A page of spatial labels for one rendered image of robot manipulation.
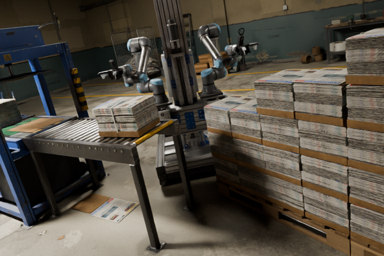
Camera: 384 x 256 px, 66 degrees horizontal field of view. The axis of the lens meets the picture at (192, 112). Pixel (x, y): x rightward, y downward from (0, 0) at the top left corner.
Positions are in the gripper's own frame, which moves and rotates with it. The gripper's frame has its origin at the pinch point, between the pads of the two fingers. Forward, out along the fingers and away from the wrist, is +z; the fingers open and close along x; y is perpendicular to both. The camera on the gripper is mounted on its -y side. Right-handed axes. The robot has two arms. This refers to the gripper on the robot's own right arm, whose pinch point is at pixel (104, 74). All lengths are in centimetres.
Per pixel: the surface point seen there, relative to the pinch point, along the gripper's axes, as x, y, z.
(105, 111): -17.2, 21.0, 28.2
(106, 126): -15.5, 32.6, 27.3
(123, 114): -33.7, 20.9, 29.8
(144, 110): -43, 22, 17
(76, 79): 71, 17, -44
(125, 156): -42, 44, 46
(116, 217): -4, 124, 19
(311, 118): -155, 17, 22
